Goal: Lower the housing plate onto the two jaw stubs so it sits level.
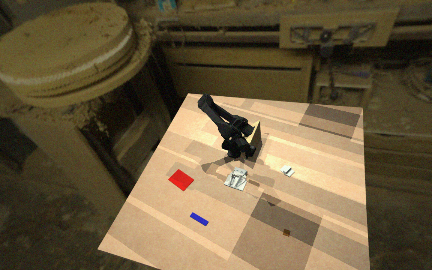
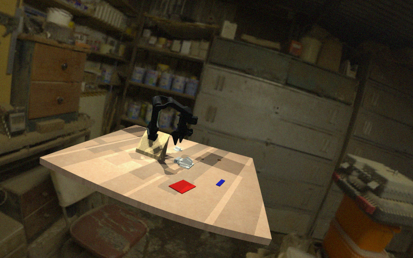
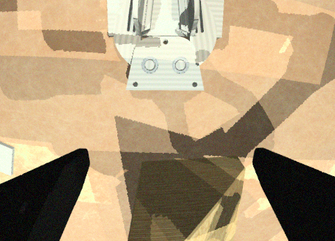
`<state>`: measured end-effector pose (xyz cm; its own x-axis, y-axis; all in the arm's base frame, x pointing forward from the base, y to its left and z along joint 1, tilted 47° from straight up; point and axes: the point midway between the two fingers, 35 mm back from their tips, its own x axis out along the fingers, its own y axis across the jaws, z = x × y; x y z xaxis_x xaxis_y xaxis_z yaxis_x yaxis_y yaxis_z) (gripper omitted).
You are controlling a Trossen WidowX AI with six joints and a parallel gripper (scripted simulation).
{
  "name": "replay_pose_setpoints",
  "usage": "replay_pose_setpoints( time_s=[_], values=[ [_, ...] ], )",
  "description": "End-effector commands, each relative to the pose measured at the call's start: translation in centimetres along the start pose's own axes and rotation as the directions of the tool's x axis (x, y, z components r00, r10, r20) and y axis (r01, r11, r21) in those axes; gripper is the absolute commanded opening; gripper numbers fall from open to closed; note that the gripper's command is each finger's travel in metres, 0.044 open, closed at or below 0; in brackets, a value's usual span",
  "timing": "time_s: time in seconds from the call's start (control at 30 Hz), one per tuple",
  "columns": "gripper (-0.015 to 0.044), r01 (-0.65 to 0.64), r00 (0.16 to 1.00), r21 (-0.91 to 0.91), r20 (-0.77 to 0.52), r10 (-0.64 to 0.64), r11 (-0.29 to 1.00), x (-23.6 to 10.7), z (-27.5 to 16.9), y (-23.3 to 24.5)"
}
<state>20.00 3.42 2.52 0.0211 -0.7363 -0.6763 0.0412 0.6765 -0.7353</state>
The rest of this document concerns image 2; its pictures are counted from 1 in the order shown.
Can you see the blue flat bar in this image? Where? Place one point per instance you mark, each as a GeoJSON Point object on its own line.
{"type": "Point", "coordinates": [220, 182]}

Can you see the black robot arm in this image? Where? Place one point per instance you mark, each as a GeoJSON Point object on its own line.
{"type": "Point", "coordinates": [185, 114]}

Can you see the red flat plate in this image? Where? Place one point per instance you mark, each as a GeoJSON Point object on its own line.
{"type": "Point", "coordinates": [182, 186]}

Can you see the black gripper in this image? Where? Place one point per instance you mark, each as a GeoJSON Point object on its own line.
{"type": "Point", "coordinates": [178, 133]}

